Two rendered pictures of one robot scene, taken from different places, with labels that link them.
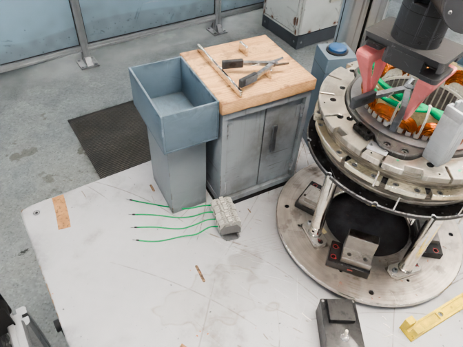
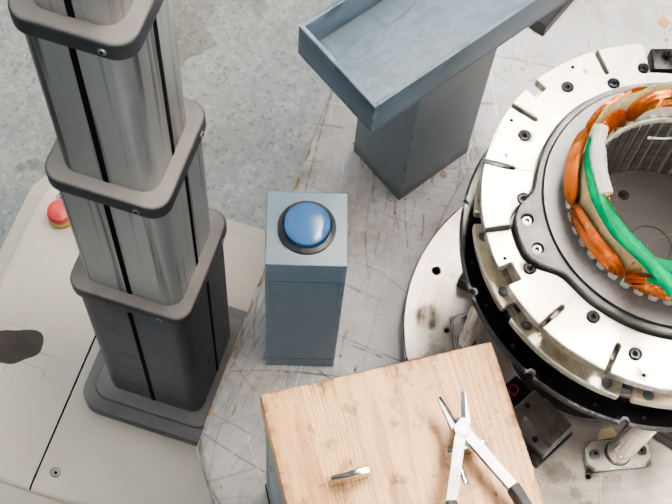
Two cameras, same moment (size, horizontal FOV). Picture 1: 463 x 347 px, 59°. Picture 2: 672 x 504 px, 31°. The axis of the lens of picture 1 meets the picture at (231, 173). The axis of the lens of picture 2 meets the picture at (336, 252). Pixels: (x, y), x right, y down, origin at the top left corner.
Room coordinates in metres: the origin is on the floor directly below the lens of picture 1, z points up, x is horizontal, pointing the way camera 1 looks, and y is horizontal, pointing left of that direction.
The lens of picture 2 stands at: (0.75, 0.23, 1.98)
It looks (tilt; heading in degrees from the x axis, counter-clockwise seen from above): 65 degrees down; 280
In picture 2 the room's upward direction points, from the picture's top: 7 degrees clockwise
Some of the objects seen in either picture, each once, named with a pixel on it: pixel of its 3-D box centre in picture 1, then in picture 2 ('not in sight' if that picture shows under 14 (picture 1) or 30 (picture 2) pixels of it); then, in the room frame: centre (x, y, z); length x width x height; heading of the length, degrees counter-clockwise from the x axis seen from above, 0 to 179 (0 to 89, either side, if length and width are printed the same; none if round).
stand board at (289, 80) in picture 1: (246, 71); (410, 492); (0.71, -0.02, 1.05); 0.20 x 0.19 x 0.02; 120
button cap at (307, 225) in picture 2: (337, 47); (307, 224); (0.85, -0.22, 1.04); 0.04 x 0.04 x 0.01
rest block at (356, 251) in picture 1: (359, 249); not in sight; (0.45, -0.25, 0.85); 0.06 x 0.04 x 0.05; 72
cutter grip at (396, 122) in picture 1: (398, 118); not in sight; (0.43, -0.21, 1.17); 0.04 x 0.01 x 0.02; 150
